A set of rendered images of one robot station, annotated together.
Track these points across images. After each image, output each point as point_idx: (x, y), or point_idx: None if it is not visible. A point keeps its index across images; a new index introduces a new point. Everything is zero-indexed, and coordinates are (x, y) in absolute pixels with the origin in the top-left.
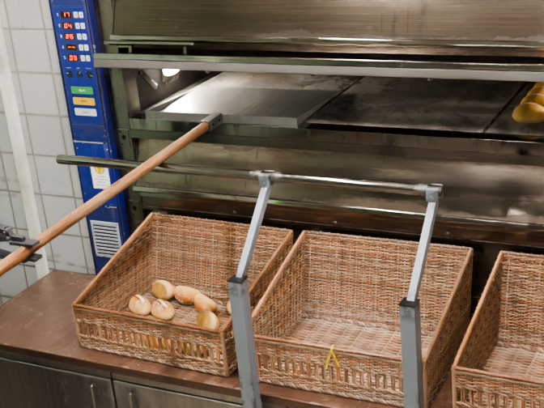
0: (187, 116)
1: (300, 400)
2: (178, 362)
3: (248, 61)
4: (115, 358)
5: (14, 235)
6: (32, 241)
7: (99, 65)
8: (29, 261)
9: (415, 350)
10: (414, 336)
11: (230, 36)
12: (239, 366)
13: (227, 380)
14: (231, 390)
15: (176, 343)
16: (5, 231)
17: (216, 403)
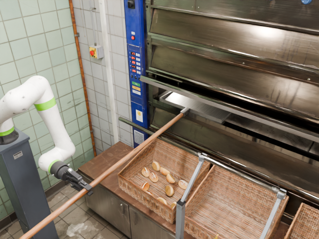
0: (175, 105)
1: None
2: (154, 210)
3: (204, 98)
4: (131, 198)
5: (82, 182)
6: (89, 187)
7: (142, 81)
8: (87, 194)
9: None
10: None
11: (199, 81)
12: (176, 230)
13: (171, 226)
14: (172, 232)
15: (154, 204)
16: (78, 179)
17: (165, 232)
